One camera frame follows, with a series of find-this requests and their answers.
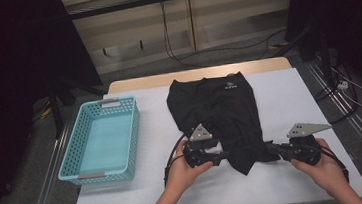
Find black curtain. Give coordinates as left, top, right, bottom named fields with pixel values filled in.
left=281, top=0, right=362, bottom=112
left=0, top=0, right=114, bottom=204

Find light blue plastic basket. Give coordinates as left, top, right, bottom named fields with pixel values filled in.
left=51, top=95, right=147, bottom=188

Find beige cabinet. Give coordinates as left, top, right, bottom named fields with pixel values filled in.
left=60, top=0, right=303, bottom=79

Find wooden table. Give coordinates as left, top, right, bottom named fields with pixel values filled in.
left=105, top=55, right=294, bottom=95

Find black shorts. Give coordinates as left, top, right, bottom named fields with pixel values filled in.
left=164, top=68, right=282, bottom=183

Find black hanging cable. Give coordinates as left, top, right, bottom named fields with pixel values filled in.
left=158, top=0, right=208, bottom=72

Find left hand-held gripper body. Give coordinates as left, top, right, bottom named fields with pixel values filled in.
left=180, top=121, right=225, bottom=170

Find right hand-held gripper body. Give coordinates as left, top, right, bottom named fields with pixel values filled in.
left=276, top=120, right=337, bottom=170

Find yellow floor tape strip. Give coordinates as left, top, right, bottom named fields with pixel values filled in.
left=37, top=107, right=53, bottom=121

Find black looped floor cable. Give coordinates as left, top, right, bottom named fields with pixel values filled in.
left=310, top=59, right=361, bottom=127

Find person's left hand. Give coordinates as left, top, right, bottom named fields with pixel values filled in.
left=161, top=137, right=218, bottom=199

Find right hand-held gripper black cable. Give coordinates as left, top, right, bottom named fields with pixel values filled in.
left=317, top=144, right=350, bottom=185

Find person's right hand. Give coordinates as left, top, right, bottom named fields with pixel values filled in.
left=288, top=135, right=352, bottom=203

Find black stand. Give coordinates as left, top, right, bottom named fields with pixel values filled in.
left=45, top=72, right=113, bottom=140
left=270, top=20, right=336, bottom=91

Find white power plug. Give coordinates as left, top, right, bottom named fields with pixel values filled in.
left=336, top=80, right=350, bottom=92

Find hand-held gripper black cable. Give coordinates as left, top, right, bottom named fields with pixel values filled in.
left=159, top=132, right=196, bottom=188
left=317, top=144, right=350, bottom=185

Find left hand-held gripper black cable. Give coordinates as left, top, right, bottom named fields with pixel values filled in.
left=159, top=132, right=196, bottom=188

